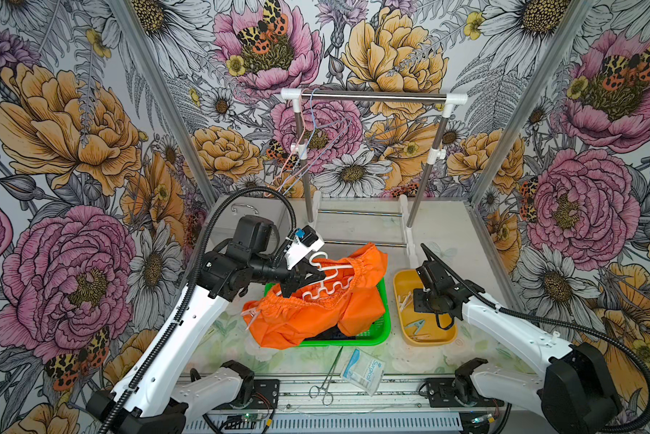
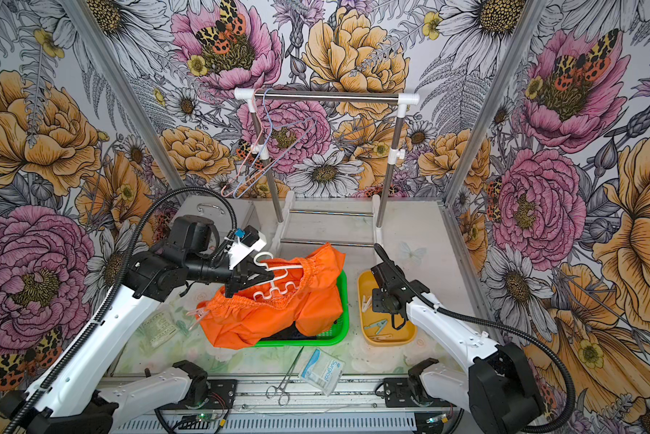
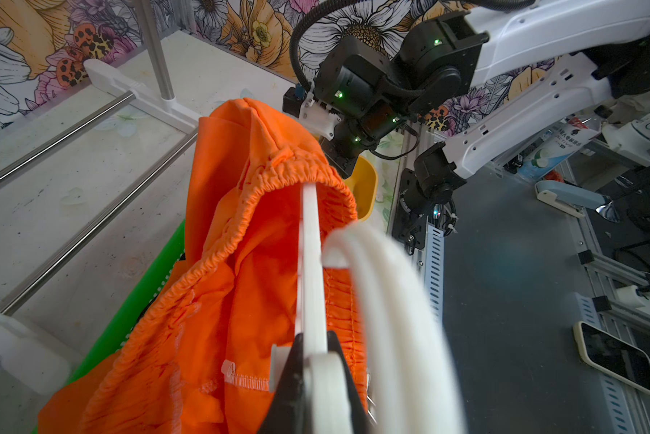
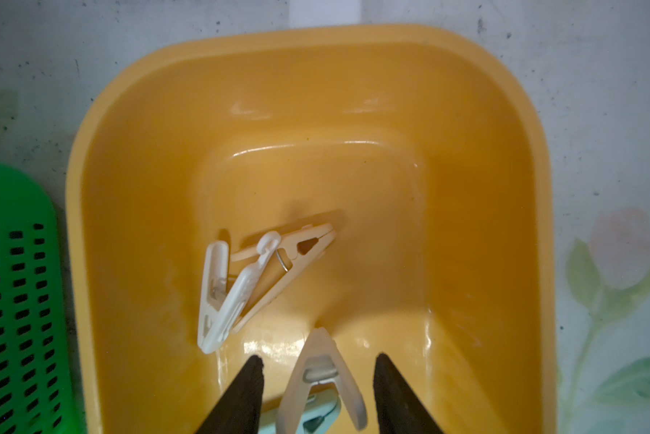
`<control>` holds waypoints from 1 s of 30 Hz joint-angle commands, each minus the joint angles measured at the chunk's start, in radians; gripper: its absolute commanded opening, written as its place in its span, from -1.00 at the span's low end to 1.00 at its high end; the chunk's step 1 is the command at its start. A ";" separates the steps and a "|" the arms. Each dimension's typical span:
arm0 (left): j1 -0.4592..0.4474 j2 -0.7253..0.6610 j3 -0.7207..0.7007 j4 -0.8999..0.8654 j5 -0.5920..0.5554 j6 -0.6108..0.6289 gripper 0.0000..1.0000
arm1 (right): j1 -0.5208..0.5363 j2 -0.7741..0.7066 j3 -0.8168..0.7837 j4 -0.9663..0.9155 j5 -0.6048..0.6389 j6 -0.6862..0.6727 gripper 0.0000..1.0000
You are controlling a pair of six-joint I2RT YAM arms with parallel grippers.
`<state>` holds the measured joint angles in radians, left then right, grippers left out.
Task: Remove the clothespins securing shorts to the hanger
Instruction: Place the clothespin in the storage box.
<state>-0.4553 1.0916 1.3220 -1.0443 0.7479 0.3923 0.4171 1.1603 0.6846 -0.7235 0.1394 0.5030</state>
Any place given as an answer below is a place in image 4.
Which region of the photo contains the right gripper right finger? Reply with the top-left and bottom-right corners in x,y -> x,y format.
373,353 -> 444,434

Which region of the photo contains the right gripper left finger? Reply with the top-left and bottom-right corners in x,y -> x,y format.
197,356 -> 265,434

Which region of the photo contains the white clothespin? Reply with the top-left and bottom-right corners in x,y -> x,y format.
276,327 -> 368,433
198,231 -> 282,354

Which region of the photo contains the green plastic basket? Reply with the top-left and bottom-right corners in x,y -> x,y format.
0,164 -> 82,433

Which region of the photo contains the yellow plastic tray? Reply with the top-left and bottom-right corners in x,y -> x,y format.
66,25 -> 557,433

